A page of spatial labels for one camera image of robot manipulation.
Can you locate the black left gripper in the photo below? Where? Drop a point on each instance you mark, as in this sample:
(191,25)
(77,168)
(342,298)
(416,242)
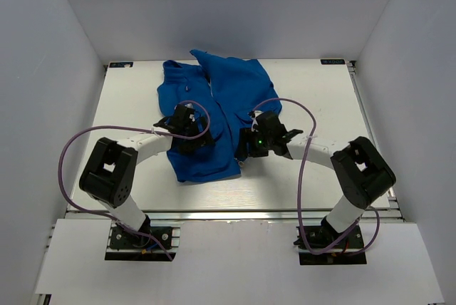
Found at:
(205,139)

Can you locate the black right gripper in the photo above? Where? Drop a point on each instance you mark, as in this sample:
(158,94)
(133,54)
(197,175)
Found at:
(247,135)

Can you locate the blue zip-up jacket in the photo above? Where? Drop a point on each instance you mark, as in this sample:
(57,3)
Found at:
(228,89)

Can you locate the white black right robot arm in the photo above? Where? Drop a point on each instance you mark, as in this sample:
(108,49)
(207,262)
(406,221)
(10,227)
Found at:
(361,171)

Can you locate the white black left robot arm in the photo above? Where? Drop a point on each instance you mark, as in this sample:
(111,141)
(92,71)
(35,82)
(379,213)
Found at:
(109,172)

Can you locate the left blue corner label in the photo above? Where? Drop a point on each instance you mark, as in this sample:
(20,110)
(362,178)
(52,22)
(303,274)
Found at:
(122,64)

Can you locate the blue corner label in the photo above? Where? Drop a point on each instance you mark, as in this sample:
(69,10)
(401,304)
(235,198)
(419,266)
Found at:
(332,61)
(122,64)

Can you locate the right blue corner label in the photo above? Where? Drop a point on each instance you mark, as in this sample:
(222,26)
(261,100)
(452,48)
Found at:
(332,61)

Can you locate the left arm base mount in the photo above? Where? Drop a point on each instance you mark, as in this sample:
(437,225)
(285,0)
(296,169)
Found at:
(124,246)

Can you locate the aluminium front rail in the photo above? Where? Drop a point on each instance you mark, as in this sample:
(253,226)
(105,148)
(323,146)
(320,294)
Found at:
(182,216)

